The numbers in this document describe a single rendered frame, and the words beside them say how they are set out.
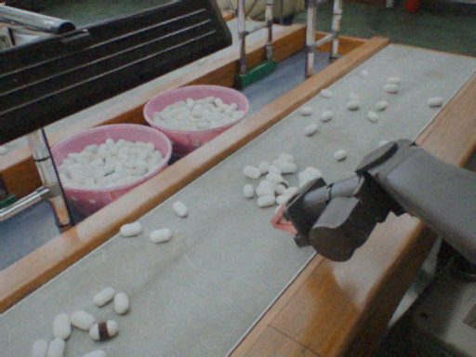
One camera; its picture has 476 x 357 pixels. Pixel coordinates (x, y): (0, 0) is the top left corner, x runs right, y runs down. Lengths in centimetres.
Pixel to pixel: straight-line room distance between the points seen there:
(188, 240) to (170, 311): 15
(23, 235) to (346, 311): 63
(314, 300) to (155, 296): 23
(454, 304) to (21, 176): 96
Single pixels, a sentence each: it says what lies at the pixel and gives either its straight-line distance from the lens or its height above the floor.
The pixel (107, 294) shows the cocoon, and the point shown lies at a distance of 67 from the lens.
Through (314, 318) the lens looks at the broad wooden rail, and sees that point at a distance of 61.
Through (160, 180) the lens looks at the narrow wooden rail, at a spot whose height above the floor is 76.
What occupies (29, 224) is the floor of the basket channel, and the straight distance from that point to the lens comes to 99.
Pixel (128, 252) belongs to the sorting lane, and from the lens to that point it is 75.
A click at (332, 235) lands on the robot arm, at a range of 53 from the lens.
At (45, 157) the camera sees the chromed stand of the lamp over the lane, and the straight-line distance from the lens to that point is 72.
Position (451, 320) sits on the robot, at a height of 47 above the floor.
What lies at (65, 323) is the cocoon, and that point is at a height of 76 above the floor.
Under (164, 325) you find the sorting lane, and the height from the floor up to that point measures 74.
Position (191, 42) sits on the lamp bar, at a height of 107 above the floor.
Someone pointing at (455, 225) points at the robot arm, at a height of 104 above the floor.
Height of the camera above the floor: 124
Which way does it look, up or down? 35 degrees down
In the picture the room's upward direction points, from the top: 2 degrees counter-clockwise
